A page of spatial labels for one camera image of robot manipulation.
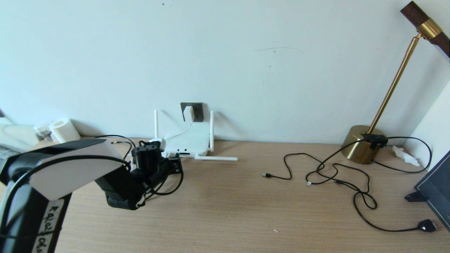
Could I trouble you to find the black ethernet cable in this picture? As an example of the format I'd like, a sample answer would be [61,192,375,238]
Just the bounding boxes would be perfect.
[94,135,187,161]

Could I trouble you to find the white wifi router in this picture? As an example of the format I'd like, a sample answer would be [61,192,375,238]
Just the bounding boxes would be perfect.
[155,110,238,161]

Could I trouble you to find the white toilet paper roll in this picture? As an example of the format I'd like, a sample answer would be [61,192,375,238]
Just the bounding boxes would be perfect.
[49,119,81,143]

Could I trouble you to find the white padded furniture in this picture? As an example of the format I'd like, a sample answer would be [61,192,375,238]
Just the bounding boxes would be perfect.
[0,124,39,152]

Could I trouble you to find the brass desk lamp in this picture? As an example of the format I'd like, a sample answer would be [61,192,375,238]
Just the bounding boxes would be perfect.
[340,0,450,165]

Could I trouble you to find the black clip connector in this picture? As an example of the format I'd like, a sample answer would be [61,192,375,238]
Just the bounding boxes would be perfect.
[360,134,388,150]

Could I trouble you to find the crumpled white tissue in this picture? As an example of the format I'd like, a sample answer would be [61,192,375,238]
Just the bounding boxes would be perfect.
[392,146,420,167]

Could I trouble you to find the dark framed display panel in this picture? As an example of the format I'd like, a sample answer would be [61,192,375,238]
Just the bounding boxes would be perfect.
[404,150,450,233]

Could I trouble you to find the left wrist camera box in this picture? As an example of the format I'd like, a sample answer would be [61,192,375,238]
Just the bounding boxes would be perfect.
[149,138,166,152]

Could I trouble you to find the grey wall socket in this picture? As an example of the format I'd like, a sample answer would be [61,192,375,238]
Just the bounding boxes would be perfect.
[180,102,204,122]

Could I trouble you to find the black usb cable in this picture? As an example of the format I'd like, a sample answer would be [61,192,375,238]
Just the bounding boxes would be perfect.
[262,153,326,181]

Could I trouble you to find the black cable with clear tip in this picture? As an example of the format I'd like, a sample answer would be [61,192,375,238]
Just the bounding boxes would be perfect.
[306,139,378,210]

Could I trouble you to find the black lamp power cord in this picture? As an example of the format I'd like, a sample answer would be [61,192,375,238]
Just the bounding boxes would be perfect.
[373,137,432,174]

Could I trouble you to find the black lamp cables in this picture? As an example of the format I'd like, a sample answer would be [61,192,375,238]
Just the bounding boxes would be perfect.
[353,165,437,233]

